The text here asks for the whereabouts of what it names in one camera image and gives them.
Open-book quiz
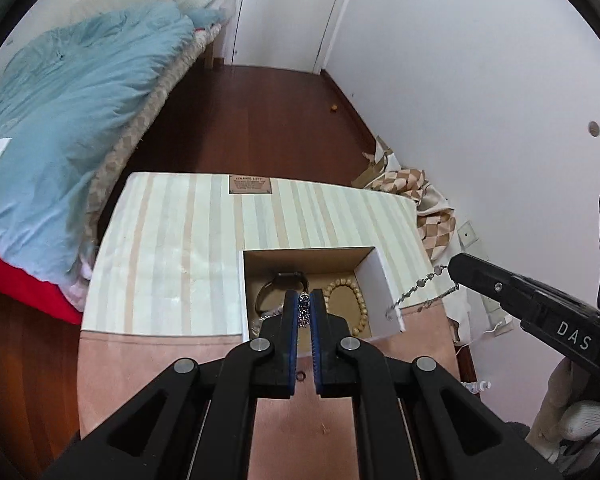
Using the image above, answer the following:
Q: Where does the checkered beige cloth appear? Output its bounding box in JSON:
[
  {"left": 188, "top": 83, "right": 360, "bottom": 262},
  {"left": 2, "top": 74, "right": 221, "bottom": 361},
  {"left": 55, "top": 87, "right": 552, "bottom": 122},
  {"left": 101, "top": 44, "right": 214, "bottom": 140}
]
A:
[{"left": 362, "top": 135, "right": 459, "bottom": 262}]

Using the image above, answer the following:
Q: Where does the brown cardboard piece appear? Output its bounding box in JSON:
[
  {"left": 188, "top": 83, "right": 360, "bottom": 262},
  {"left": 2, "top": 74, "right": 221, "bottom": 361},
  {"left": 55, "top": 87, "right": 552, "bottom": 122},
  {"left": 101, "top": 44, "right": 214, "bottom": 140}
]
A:
[{"left": 350, "top": 152, "right": 397, "bottom": 189}]

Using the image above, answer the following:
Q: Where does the wristwatch with dark strap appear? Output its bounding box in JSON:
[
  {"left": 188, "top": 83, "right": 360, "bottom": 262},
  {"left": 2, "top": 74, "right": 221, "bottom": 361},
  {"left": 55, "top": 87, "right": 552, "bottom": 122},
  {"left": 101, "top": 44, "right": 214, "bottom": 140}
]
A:
[{"left": 251, "top": 271, "right": 309, "bottom": 337}]

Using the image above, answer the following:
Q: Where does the silver chain bracelet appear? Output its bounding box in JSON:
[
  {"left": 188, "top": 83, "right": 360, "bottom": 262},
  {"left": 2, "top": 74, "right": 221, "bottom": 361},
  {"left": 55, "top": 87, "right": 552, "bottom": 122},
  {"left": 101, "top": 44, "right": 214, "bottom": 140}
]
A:
[{"left": 382, "top": 264, "right": 460, "bottom": 322}]

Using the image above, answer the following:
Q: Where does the white door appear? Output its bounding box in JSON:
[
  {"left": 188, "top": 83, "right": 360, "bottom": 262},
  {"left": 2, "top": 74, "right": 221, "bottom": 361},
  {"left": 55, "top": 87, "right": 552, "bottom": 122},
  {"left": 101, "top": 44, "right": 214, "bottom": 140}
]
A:
[{"left": 231, "top": 0, "right": 355, "bottom": 75}]

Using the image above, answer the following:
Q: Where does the striped beige table cloth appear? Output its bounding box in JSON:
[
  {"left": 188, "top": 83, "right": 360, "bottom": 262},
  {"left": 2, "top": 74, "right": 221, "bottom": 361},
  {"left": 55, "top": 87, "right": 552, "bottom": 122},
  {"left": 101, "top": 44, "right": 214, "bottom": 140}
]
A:
[{"left": 76, "top": 172, "right": 463, "bottom": 443}]

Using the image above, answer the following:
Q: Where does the cardboard jewelry box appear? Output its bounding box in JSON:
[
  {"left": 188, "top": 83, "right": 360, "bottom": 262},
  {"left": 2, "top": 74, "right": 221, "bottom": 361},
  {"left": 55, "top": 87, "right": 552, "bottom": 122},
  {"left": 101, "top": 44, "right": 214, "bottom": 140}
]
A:
[{"left": 237, "top": 245, "right": 407, "bottom": 343}]

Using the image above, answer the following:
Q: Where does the checkered beige mattress cover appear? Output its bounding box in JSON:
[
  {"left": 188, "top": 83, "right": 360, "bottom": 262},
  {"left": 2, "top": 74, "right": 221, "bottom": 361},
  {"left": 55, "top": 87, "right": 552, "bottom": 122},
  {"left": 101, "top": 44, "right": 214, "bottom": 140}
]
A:
[{"left": 84, "top": 24, "right": 227, "bottom": 243}]

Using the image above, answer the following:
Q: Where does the red bed sheet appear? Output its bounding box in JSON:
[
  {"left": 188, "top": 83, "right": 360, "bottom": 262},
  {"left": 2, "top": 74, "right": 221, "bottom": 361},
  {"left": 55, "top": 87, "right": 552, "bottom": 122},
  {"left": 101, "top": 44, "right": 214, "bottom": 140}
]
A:
[{"left": 0, "top": 248, "right": 84, "bottom": 326}]

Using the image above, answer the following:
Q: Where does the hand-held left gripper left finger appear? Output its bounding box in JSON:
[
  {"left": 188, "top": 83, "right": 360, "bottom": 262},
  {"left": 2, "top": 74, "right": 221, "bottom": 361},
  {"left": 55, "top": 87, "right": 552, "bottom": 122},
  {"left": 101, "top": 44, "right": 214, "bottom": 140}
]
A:
[{"left": 40, "top": 289, "right": 301, "bottom": 480}]

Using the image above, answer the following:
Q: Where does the light blue duvet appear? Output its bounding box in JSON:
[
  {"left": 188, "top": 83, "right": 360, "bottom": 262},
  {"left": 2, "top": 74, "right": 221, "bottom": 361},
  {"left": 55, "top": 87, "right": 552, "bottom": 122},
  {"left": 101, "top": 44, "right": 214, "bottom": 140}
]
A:
[{"left": 0, "top": 2, "right": 227, "bottom": 292}]

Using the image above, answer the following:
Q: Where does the person's right forearm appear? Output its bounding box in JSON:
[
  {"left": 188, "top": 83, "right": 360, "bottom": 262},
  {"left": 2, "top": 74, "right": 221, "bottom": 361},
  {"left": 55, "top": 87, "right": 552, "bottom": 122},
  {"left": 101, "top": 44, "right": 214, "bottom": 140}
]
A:
[{"left": 527, "top": 357, "right": 600, "bottom": 453}]

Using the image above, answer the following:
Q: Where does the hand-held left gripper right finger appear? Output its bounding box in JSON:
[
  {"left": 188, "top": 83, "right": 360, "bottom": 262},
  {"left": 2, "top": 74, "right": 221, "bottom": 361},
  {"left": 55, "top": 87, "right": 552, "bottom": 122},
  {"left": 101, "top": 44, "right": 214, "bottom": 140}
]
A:
[{"left": 308, "top": 290, "right": 566, "bottom": 480}]

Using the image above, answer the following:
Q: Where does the brown leather cloth label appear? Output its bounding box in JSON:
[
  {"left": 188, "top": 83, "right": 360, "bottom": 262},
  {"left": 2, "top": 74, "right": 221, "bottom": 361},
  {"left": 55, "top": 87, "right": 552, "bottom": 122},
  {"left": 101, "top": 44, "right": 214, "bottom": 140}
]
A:
[{"left": 228, "top": 175, "right": 273, "bottom": 195}]

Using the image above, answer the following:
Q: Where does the wooden bead bracelet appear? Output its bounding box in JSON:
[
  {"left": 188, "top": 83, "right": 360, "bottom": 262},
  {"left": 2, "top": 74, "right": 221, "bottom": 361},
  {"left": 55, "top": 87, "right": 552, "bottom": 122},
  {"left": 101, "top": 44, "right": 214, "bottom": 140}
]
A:
[{"left": 321, "top": 277, "right": 370, "bottom": 337}]

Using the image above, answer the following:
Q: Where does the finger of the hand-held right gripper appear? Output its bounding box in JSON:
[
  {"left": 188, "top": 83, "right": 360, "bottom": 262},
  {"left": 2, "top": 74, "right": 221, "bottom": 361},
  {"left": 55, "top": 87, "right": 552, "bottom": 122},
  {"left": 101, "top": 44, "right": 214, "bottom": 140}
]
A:
[{"left": 449, "top": 252, "right": 600, "bottom": 377}]

